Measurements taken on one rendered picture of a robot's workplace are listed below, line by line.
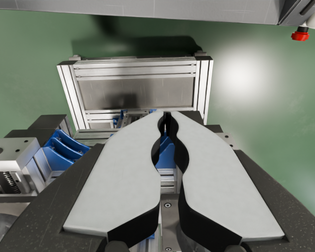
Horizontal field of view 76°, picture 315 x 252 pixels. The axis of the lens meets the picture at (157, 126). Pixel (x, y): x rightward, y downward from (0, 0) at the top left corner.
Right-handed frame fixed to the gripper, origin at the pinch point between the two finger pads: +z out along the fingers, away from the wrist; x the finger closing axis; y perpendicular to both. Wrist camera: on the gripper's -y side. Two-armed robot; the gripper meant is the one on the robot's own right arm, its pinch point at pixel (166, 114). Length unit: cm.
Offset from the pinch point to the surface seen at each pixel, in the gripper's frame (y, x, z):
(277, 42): 14, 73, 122
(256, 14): -4.4, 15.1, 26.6
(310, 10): -5.5, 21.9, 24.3
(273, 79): 37, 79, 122
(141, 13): -3.7, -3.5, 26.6
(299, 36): 0, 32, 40
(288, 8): -5.6, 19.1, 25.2
